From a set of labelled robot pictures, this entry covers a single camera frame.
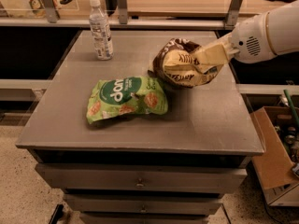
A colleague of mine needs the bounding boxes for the cardboard box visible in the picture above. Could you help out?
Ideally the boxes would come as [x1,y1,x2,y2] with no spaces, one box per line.
[251,106,299,207]

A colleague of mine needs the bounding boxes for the cabinet drawer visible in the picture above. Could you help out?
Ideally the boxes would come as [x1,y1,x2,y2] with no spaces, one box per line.
[64,194,221,216]
[36,163,247,193]

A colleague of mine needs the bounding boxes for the green stick in box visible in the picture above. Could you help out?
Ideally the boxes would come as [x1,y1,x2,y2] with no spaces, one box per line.
[283,89,299,128]

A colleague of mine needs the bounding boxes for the brown and yellow chip bag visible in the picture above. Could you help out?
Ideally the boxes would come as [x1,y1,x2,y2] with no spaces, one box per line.
[149,38,222,88]

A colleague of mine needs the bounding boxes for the green rice chip bag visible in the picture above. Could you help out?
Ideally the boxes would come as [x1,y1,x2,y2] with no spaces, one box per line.
[86,77,168,124]

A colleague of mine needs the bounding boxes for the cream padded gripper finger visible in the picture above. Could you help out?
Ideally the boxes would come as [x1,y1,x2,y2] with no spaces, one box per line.
[192,33,239,73]

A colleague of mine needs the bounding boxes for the clear plastic water bottle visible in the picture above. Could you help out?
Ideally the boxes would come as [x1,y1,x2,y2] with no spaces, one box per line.
[89,0,113,61]

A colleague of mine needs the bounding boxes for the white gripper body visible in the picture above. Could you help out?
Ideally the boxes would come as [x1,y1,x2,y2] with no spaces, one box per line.
[231,13,276,63]

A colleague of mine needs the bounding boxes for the top cabinet drawer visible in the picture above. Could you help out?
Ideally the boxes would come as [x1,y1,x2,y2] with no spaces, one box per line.
[36,163,247,193]

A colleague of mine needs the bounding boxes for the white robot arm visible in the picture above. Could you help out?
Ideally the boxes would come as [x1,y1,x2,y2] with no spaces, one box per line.
[194,0,299,73]

